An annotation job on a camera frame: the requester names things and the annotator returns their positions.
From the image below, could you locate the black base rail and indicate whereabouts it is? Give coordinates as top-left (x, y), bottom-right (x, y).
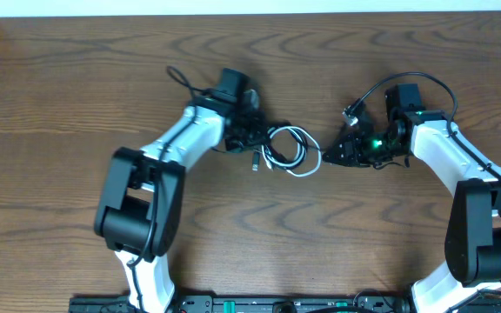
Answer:
top-left (68, 290), bottom-right (501, 313)

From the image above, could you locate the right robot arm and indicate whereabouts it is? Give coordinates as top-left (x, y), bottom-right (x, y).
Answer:
top-left (322, 83), bottom-right (501, 312)

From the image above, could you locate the white usb cable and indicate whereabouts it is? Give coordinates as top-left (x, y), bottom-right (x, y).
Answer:
top-left (261, 125), bottom-right (323, 178)

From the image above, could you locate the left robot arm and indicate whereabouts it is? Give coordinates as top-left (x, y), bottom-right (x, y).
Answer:
top-left (94, 65), bottom-right (258, 312)

